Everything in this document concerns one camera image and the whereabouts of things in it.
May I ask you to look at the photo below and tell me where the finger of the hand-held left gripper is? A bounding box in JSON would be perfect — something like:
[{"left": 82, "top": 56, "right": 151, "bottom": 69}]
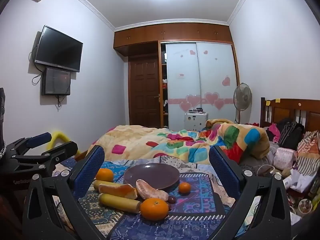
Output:
[
  {"left": 10, "top": 141, "right": 79, "bottom": 178},
  {"left": 5, "top": 132, "right": 52, "bottom": 159}
]

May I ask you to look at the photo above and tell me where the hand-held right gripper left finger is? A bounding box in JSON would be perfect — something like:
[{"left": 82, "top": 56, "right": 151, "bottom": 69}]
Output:
[{"left": 22, "top": 145, "right": 107, "bottom": 240}]

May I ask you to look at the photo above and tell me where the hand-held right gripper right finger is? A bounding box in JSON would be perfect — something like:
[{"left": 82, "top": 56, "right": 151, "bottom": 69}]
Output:
[{"left": 207, "top": 145, "right": 292, "bottom": 240}]

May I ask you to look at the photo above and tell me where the yellow banana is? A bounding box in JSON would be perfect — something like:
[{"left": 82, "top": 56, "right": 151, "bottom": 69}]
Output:
[
  {"left": 98, "top": 193, "right": 141, "bottom": 214},
  {"left": 93, "top": 180, "right": 123, "bottom": 190}
]

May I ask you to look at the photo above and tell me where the purple plate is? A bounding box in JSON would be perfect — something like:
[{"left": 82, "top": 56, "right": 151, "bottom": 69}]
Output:
[{"left": 123, "top": 163, "right": 180, "bottom": 190}]

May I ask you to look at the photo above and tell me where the large orange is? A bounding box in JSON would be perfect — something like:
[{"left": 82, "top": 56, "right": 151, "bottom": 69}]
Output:
[{"left": 140, "top": 198, "right": 169, "bottom": 221}]

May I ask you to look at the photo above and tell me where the yellow foam tube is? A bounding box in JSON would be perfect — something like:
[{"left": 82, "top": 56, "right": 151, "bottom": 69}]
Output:
[{"left": 50, "top": 130, "right": 82, "bottom": 157}]

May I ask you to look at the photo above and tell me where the medium orange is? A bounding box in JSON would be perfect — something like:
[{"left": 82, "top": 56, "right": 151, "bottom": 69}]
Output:
[{"left": 96, "top": 168, "right": 114, "bottom": 182}]

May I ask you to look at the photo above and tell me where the small orange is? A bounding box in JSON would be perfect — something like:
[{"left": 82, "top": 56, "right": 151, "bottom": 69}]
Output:
[{"left": 178, "top": 182, "right": 191, "bottom": 194}]

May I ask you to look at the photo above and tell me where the blue purple printed cloth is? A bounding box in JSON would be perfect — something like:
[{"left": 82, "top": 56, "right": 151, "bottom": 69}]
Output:
[{"left": 51, "top": 155, "right": 253, "bottom": 240}]

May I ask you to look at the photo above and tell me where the white box appliance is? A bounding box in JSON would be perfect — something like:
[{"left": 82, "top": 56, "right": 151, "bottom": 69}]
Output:
[{"left": 184, "top": 112, "right": 208, "bottom": 132}]

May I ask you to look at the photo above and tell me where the pink quilted bag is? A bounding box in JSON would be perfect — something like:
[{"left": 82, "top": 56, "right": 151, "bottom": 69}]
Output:
[{"left": 274, "top": 147, "right": 297, "bottom": 170}]

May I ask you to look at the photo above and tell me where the pink clothing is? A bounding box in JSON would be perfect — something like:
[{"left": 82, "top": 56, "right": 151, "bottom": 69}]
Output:
[{"left": 266, "top": 123, "right": 282, "bottom": 143}]

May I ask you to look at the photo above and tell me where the colourful patchwork blanket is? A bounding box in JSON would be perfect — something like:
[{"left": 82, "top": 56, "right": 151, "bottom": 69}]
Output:
[{"left": 94, "top": 120, "right": 270, "bottom": 165}]

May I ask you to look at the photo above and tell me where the standing fan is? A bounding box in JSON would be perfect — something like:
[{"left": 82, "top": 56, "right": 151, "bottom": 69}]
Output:
[{"left": 233, "top": 83, "right": 252, "bottom": 125}]

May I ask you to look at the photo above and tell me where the black backpack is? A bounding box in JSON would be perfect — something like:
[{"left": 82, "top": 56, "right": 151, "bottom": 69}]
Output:
[{"left": 277, "top": 119, "right": 305, "bottom": 144}]

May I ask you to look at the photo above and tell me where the white paper bag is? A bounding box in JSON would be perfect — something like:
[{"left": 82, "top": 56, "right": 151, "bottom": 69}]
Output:
[{"left": 290, "top": 170, "right": 315, "bottom": 193}]

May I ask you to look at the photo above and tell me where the wooden bed headboard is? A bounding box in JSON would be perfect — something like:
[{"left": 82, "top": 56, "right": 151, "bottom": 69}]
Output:
[{"left": 260, "top": 97, "right": 320, "bottom": 133}]

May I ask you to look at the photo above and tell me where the round bowl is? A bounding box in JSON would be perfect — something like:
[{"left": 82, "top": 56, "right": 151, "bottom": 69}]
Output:
[{"left": 299, "top": 199, "right": 313, "bottom": 214}]

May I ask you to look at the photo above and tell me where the brown wooden door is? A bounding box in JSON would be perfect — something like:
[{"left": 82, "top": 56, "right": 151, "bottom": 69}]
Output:
[{"left": 128, "top": 55, "right": 160, "bottom": 128}]

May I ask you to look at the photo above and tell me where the white sliding wardrobe door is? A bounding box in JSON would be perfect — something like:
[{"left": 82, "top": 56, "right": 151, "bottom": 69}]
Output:
[
  {"left": 196, "top": 42, "right": 238, "bottom": 125},
  {"left": 165, "top": 42, "right": 201, "bottom": 131}
]

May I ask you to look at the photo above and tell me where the brown wooden wardrobe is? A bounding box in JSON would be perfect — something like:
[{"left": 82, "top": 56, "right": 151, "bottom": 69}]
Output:
[{"left": 113, "top": 22, "right": 240, "bottom": 130}]

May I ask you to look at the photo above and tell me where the small black wall monitor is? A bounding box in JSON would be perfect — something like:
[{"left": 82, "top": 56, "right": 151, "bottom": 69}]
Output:
[{"left": 41, "top": 67, "right": 71, "bottom": 96}]

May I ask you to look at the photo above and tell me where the black wall television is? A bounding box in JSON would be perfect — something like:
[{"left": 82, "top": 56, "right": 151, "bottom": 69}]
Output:
[{"left": 34, "top": 25, "right": 84, "bottom": 73}]

